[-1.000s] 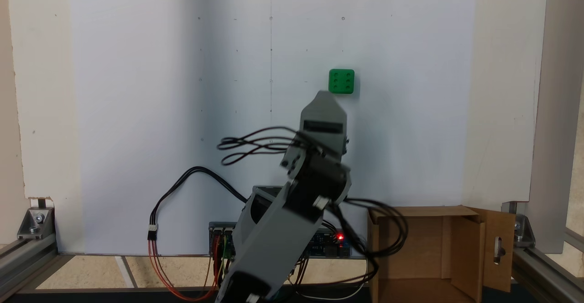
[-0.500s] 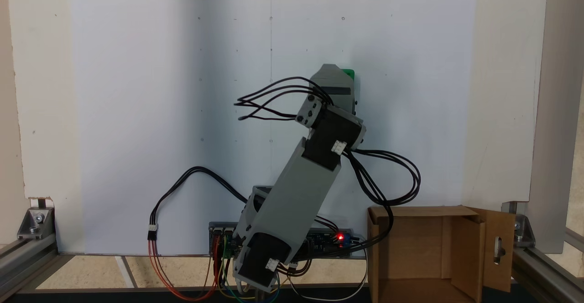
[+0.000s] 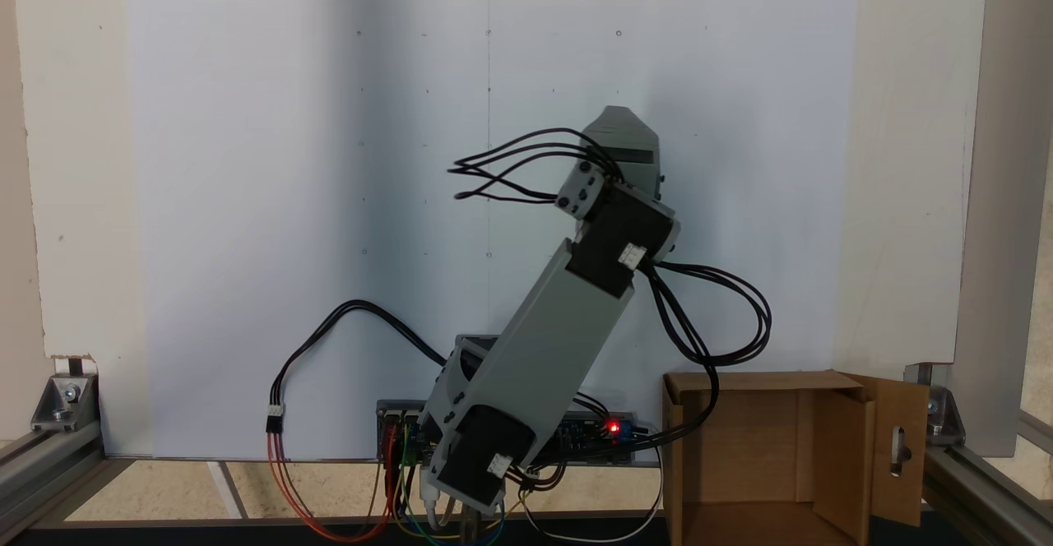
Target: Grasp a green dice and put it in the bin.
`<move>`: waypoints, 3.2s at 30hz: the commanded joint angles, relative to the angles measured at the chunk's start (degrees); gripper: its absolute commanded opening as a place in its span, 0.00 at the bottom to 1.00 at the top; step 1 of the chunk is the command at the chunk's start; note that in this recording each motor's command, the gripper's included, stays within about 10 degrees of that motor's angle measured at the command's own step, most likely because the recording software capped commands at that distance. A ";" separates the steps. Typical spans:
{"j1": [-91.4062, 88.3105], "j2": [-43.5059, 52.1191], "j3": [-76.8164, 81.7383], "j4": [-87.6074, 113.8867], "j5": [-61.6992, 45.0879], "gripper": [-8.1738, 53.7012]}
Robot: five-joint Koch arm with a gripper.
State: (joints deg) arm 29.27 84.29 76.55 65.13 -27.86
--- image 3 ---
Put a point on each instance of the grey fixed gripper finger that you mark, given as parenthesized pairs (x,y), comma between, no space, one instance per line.
(621,131)

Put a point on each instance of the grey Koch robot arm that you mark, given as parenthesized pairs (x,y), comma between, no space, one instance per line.
(551,340)

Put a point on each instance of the circuit board with blue terminal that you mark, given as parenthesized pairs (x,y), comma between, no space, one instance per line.
(596,431)

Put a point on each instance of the brown cardboard box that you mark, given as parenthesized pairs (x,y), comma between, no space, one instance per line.
(740,455)

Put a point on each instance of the white paper sheet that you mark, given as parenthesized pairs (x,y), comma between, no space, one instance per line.
(247,201)

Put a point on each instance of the aluminium frame post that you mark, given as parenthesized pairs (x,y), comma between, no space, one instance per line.
(999,201)

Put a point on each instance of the aluminium corner bracket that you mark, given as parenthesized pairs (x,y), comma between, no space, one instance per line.
(938,410)
(64,398)

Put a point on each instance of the aluminium frame rail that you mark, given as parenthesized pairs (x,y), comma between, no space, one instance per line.
(987,497)
(41,472)

